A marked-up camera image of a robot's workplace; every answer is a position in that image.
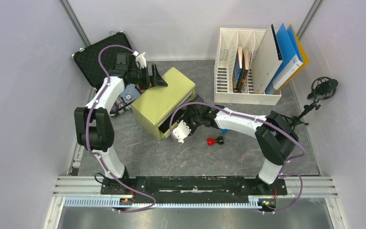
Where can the brown small book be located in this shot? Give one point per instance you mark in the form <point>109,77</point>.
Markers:
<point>246,62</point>

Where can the black microphone on tripod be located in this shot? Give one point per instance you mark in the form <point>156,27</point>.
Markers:
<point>322,88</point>

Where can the orange plastic folder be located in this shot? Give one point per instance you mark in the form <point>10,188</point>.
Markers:
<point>301,53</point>

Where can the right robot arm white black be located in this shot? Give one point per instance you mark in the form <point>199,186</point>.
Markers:
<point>275,136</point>

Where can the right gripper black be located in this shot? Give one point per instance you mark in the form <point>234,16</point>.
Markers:
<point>185,118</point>

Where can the green drawer cabinet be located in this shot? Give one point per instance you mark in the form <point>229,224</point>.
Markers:
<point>153,109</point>

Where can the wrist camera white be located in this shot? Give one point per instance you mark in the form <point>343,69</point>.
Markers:
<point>140,59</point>
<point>181,132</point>

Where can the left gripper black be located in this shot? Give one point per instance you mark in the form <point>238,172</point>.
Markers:
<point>156,79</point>

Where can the Animal Farm book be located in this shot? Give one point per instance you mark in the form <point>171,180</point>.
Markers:
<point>237,66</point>

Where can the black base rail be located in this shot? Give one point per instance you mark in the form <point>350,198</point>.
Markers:
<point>194,189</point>

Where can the white file organizer rack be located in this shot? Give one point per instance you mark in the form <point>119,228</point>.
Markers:
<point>228,41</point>

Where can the white paper box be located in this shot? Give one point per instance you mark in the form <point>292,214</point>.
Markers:
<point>267,61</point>

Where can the blue plastic folder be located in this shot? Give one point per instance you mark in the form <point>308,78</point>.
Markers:
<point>285,48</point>

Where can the black poker chip case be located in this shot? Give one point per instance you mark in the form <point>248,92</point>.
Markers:
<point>96,58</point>

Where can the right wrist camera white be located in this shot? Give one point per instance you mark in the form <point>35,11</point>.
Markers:
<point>181,132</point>

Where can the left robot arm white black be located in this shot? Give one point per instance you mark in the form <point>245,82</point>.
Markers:
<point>94,128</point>

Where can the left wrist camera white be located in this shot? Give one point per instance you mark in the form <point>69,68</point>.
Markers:
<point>140,59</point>

